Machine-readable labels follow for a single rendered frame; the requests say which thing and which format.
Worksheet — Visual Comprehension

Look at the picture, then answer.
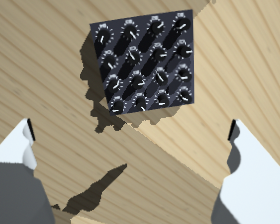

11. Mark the black knob box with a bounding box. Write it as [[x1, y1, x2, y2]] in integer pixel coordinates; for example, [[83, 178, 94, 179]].
[[90, 9, 194, 116]]

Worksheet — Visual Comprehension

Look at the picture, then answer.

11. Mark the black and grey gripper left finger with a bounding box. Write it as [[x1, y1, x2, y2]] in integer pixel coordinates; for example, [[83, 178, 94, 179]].
[[0, 118, 55, 224]]

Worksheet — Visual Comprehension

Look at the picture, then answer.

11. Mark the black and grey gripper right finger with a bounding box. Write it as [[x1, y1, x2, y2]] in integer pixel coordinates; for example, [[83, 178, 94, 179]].
[[211, 119, 280, 224]]

